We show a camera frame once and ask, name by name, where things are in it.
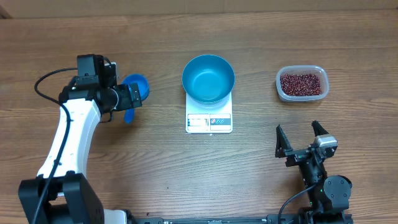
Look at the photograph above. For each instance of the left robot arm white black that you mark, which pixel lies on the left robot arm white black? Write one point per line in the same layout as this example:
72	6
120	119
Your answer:
60	193

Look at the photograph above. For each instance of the clear plastic container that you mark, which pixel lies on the clear plastic container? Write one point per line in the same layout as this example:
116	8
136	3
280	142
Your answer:
301	69

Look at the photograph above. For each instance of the white digital kitchen scale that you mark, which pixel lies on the white digital kitchen scale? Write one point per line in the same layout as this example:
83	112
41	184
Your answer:
209	119

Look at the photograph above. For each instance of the red beans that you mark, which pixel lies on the red beans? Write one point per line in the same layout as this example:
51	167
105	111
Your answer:
300	85

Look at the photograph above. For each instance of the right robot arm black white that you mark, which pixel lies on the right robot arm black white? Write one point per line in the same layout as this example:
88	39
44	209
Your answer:
328	195

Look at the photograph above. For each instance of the blue plastic measuring scoop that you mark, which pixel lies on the blue plastic measuring scoop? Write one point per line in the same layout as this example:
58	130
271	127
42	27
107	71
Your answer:
143	87

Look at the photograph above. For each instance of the teal blue bowl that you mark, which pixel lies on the teal blue bowl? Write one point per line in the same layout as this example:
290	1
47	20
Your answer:
208	79

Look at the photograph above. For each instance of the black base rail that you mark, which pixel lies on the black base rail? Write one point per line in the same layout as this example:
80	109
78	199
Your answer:
270	219

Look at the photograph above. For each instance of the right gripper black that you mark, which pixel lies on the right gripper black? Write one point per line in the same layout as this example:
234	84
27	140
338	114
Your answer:
283	150

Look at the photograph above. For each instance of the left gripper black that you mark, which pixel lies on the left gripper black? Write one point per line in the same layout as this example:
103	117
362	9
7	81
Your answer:
126	101

